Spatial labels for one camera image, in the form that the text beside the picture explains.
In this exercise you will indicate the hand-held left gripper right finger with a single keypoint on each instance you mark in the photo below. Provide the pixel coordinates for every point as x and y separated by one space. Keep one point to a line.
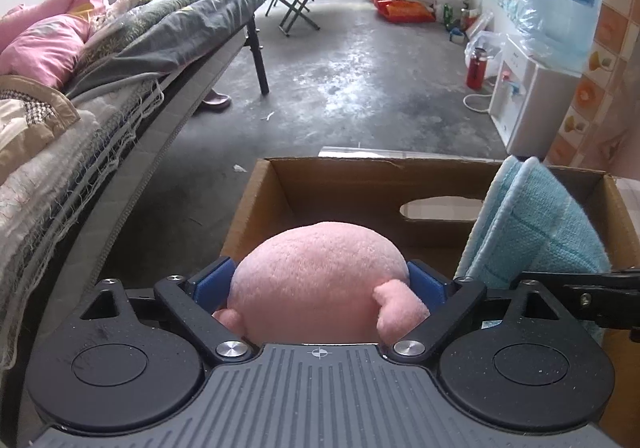
425 285

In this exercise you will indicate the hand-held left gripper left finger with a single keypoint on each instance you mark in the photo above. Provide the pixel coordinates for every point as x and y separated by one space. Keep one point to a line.
212 283

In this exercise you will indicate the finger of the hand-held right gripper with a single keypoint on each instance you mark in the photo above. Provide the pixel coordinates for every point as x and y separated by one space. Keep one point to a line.
600 278

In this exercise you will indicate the light blue towel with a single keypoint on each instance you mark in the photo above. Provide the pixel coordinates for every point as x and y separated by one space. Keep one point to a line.
540 228

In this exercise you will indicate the pink plush toy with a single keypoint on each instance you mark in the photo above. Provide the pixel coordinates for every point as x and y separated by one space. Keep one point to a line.
310 278

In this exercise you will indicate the cardboard box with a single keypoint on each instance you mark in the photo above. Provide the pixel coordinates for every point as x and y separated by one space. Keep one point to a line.
350 193

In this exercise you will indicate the white water dispenser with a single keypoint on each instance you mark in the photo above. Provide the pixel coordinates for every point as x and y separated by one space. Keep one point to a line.
530 103

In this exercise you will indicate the red thermos bottle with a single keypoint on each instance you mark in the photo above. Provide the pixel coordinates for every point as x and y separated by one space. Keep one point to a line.
476 70

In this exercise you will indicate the beige checkered quilt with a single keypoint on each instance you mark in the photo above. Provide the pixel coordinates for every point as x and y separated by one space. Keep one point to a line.
20 128

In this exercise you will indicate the clear plastic bag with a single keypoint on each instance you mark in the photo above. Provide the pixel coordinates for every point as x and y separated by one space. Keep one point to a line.
492 45

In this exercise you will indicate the grey quilt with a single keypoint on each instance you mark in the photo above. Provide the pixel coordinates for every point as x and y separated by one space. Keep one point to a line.
190 28

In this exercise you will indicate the green bottle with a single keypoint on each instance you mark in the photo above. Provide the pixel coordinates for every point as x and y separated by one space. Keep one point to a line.
447 14

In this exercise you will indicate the blue water jug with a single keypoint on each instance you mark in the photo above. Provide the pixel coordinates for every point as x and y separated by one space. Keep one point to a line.
560 3

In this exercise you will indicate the orange plastic bag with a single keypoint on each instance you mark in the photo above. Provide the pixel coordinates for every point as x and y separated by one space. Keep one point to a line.
405 8

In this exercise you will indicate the pink quilt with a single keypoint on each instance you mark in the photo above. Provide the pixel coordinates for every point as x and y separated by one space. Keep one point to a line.
45 48

